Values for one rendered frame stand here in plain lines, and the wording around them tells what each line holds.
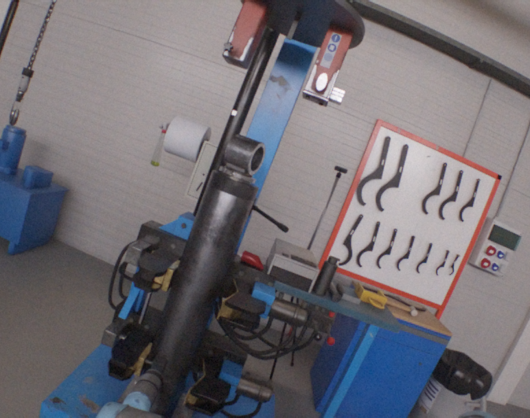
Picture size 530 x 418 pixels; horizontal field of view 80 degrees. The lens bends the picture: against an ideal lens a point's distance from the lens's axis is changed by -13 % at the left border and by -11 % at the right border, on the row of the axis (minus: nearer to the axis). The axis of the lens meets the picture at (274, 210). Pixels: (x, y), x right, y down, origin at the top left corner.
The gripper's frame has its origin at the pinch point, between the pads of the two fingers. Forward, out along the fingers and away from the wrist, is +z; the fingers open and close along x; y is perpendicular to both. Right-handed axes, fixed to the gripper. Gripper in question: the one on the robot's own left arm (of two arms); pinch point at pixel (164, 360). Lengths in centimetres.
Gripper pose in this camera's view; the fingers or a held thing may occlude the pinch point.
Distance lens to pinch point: 158.9
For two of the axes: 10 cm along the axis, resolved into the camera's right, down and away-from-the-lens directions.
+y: -9.3, -3.6, -0.3
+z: 0.2, -1.2, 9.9
